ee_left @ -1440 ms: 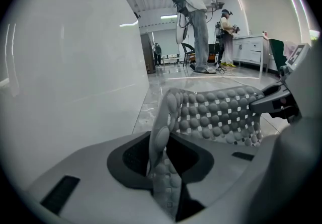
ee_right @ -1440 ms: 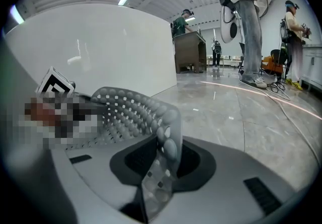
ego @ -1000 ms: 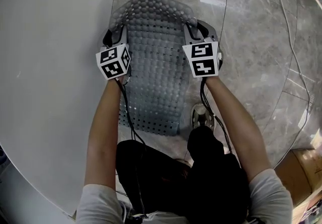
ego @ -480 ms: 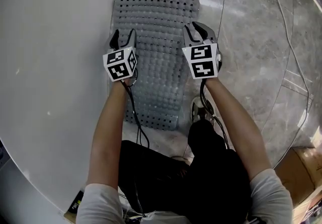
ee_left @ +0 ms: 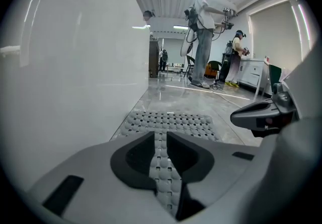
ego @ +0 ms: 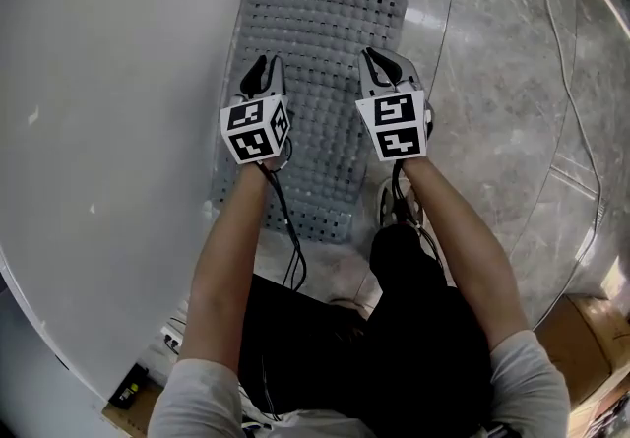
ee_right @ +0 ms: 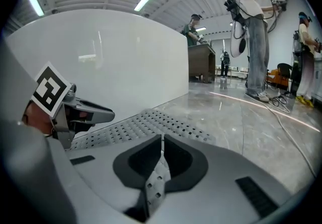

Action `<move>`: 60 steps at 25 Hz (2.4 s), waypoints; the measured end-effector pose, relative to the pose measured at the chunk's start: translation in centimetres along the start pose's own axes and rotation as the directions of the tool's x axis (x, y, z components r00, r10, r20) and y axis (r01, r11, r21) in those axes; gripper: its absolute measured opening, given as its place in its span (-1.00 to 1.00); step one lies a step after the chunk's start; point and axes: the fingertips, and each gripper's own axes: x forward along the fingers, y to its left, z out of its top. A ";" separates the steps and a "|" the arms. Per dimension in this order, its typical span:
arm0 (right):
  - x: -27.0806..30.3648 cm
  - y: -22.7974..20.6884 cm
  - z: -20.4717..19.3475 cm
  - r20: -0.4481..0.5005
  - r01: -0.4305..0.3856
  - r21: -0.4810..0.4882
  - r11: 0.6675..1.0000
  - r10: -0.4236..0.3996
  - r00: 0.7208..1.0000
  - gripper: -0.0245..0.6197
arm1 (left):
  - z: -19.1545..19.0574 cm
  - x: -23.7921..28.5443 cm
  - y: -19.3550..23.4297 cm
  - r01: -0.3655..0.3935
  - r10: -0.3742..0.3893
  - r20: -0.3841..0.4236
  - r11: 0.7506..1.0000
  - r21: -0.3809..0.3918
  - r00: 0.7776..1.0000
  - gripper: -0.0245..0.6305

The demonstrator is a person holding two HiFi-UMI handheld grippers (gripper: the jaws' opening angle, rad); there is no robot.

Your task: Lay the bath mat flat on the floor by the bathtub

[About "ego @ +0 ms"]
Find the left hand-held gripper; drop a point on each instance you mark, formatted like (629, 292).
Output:
(251, 131)

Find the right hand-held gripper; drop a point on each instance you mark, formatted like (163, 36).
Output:
(394, 126)

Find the grey perforated bath mat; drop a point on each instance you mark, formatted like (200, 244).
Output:
(320, 32)

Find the person's left forearm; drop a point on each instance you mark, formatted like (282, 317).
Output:
(226, 269)

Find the person's right forearm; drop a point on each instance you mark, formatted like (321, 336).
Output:
(467, 254)

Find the person's right sneaker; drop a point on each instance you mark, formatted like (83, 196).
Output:
(386, 205)

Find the person's sneaker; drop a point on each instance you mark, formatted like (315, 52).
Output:
(344, 304)
(386, 205)

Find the white bathtub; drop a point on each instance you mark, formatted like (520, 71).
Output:
(123, 131)

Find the person's left sneaker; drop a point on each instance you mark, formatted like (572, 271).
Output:
(344, 304)

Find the person's black trousers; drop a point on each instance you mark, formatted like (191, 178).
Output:
(408, 328)

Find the white power strip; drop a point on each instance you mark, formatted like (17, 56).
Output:
(172, 340)

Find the brown cardboard box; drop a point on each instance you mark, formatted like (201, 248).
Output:
(143, 406)
(581, 347)

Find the black battery pack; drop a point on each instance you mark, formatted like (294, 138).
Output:
(128, 389)

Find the person's grey sweatshirt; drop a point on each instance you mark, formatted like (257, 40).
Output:
(526, 387)

